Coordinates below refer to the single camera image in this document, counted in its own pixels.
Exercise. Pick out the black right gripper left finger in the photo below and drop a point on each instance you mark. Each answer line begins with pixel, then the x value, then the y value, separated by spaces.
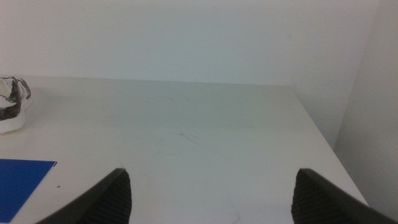
pixel 102 202

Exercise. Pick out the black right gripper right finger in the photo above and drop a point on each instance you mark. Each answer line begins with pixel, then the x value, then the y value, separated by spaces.
pixel 317 202

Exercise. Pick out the blue rectangular mat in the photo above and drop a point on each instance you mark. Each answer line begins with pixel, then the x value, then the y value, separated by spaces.
pixel 18 186

